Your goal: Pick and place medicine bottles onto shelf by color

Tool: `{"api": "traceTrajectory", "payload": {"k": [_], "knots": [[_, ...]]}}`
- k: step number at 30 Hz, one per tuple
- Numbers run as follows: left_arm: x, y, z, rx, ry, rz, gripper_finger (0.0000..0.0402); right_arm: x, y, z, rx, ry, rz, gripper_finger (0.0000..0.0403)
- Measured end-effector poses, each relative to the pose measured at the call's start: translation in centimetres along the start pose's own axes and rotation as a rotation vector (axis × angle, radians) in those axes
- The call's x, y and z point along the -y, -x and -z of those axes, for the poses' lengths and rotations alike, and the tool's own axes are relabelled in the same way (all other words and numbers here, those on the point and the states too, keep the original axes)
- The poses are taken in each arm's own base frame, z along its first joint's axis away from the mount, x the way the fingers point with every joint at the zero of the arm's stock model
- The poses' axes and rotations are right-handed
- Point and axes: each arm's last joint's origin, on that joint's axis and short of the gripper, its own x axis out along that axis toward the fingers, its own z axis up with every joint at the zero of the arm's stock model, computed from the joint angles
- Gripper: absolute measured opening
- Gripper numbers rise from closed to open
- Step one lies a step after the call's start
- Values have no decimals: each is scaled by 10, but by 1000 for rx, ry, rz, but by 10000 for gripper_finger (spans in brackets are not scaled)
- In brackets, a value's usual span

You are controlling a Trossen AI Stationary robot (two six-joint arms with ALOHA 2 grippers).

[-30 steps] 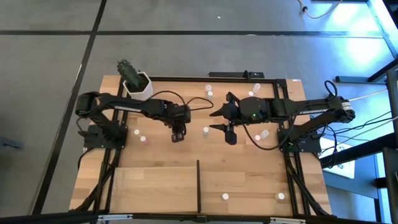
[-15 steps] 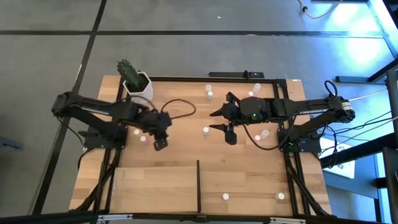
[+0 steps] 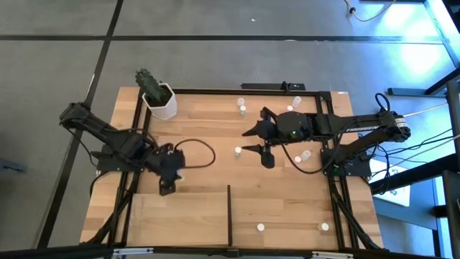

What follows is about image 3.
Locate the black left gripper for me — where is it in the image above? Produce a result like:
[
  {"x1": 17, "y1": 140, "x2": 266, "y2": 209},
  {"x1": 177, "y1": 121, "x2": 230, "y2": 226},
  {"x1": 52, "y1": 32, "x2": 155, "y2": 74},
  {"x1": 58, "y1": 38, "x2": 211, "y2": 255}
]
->
[{"x1": 152, "y1": 142, "x2": 186, "y2": 197}]

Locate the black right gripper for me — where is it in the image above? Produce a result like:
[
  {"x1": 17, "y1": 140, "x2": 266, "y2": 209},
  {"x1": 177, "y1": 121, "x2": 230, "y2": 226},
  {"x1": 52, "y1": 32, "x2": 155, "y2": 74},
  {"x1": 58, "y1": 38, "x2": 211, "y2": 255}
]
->
[{"x1": 242, "y1": 106, "x2": 314, "y2": 170}]

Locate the white hexagonal plant pot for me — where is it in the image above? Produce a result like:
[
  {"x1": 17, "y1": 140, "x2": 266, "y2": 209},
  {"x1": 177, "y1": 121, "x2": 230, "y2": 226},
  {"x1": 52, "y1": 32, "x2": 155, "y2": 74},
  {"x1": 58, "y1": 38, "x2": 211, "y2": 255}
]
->
[{"x1": 141, "y1": 83, "x2": 178, "y2": 121}]

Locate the green cactus plant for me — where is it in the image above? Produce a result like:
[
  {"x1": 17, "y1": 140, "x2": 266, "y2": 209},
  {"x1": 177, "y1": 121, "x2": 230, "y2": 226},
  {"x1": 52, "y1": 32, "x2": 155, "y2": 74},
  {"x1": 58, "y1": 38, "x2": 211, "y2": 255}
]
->
[{"x1": 134, "y1": 68, "x2": 167, "y2": 104}]

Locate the white paper sheet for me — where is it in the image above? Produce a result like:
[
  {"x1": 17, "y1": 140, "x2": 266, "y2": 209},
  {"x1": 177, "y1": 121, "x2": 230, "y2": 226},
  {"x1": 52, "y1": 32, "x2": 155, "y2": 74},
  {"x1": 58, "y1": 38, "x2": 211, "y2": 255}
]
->
[{"x1": 369, "y1": 160, "x2": 411, "y2": 208}]

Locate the black desk leg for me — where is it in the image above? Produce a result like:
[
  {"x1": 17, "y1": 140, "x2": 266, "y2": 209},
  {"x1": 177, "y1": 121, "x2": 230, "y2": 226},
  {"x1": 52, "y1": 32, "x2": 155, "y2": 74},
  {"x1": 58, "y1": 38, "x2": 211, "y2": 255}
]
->
[{"x1": 387, "y1": 67, "x2": 460, "y2": 97}]

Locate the black metal beam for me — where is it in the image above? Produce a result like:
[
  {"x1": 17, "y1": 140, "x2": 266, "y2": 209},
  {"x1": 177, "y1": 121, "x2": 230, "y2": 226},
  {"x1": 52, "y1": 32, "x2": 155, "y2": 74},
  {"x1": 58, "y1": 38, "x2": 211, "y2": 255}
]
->
[{"x1": 369, "y1": 153, "x2": 460, "y2": 195}]

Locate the black left wrist camera cable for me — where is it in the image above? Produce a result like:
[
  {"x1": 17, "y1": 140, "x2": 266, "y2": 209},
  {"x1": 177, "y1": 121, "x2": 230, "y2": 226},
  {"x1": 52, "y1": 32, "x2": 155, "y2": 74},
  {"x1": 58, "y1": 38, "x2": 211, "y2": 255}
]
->
[{"x1": 174, "y1": 138, "x2": 217, "y2": 170}]

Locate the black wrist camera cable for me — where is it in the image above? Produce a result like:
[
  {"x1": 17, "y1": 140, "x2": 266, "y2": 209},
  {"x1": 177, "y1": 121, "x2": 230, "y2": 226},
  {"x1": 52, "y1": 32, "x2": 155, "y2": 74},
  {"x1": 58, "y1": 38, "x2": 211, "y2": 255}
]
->
[
  {"x1": 280, "y1": 142, "x2": 339, "y2": 176},
  {"x1": 174, "y1": 138, "x2": 217, "y2": 170}
]

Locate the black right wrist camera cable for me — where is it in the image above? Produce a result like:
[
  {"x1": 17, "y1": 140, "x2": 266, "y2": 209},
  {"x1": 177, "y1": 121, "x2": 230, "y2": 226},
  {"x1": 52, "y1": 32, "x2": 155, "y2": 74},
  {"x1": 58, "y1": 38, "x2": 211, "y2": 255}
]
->
[{"x1": 280, "y1": 142, "x2": 339, "y2": 176}]

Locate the black shelf post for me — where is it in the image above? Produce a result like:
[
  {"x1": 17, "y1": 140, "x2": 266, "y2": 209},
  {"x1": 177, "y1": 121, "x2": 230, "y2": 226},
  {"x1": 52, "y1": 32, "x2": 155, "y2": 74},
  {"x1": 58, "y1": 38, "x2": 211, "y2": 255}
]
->
[{"x1": 226, "y1": 184, "x2": 234, "y2": 247}]

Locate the silver aluminium bracket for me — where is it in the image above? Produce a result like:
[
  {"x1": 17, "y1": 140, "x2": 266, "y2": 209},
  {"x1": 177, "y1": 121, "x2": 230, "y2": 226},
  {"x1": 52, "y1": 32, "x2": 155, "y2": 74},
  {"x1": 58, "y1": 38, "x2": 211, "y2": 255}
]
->
[
  {"x1": 112, "y1": 247, "x2": 155, "y2": 257},
  {"x1": 311, "y1": 251, "x2": 355, "y2": 259}
]

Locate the beige cable with black plug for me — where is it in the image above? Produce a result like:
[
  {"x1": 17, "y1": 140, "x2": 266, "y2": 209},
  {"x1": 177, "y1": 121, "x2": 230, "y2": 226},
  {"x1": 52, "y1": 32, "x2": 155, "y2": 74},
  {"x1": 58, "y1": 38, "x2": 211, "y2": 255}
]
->
[{"x1": 344, "y1": 0, "x2": 396, "y2": 22}]

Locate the white power cable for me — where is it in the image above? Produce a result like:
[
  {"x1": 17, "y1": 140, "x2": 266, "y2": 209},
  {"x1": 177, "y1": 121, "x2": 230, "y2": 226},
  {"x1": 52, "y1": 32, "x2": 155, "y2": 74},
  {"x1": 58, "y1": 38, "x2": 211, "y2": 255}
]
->
[{"x1": 404, "y1": 102, "x2": 449, "y2": 118}]

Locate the black power cable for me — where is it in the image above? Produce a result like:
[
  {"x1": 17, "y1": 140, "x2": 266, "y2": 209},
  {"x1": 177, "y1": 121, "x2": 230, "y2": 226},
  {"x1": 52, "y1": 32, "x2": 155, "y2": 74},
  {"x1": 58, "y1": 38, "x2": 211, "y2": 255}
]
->
[{"x1": 409, "y1": 127, "x2": 460, "y2": 152}]

